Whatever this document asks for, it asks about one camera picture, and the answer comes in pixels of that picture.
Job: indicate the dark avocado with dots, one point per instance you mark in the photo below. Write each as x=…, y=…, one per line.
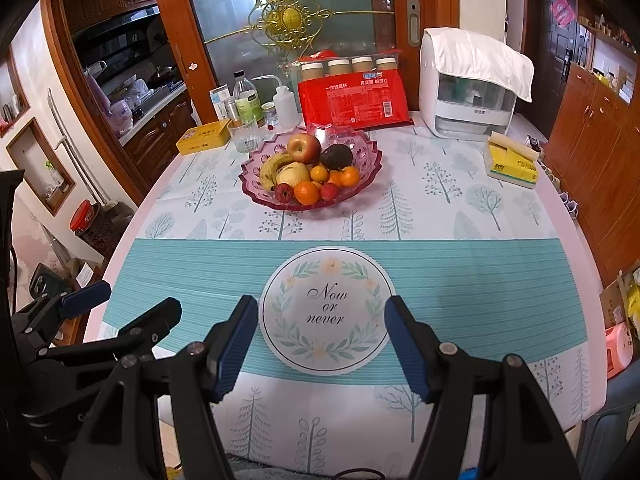
x=336, y=156

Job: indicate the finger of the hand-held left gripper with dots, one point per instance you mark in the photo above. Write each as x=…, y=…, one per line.
x=150, y=317
x=85, y=297

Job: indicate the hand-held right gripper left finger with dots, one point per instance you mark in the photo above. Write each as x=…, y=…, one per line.
x=235, y=350

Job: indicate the white tree print tablecloth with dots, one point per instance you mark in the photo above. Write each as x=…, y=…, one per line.
x=440, y=200

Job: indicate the red apple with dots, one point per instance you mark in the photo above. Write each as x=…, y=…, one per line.
x=304, y=147

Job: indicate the white card box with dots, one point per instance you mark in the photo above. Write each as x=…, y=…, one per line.
x=219, y=102

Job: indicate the white cloth cover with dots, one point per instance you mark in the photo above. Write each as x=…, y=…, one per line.
x=480, y=57

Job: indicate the dark entrance door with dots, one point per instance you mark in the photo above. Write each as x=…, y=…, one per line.
x=545, y=60

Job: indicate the wooden wall niche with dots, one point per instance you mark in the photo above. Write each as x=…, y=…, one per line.
x=40, y=165

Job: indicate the yellow tissue pack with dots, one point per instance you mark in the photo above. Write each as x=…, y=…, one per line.
x=512, y=162

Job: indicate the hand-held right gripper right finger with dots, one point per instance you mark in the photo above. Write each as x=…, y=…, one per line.
x=406, y=355

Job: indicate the glass bottle green label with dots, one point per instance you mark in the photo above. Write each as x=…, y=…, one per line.
x=246, y=100

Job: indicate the small red fruit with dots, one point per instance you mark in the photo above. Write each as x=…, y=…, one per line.
x=284, y=193
x=329, y=191

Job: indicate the grey blue chair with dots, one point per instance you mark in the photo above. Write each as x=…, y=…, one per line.
x=615, y=430

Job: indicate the white squeeze bottle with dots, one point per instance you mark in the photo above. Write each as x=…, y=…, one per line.
x=286, y=107

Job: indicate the red lid dark jar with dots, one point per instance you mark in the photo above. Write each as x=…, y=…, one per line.
x=100, y=230

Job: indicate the cardboard box with bags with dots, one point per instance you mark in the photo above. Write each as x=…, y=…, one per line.
x=620, y=300

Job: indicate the pink glass fruit bowl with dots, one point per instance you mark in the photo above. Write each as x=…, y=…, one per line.
x=360, y=155

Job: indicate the pink door decoration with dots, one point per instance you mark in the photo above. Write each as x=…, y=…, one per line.
x=562, y=10

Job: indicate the small orange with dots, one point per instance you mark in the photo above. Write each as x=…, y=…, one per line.
x=319, y=174

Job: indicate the small metal shaker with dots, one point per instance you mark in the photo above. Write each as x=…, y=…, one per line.
x=230, y=109

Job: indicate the clear glass cup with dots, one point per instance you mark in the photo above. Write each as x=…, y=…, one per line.
x=243, y=135

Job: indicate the red paper cup package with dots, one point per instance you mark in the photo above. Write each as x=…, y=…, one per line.
x=355, y=102

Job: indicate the wooden cabinet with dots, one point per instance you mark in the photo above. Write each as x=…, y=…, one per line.
x=600, y=160

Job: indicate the white countertop appliance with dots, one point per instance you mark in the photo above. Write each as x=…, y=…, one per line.
x=460, y=115

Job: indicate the gold door ornament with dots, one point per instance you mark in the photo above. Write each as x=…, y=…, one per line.
x=290, y=15

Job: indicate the small glass jar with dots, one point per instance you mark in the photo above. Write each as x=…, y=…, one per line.
x=269, y=115

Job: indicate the yellow banana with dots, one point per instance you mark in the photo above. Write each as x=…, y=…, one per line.
x=270, y=170

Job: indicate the yellow pear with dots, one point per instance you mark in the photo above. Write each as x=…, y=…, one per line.
x=295, y=174

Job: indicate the yellow tin box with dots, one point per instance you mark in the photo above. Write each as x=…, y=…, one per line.
x=202, y=139

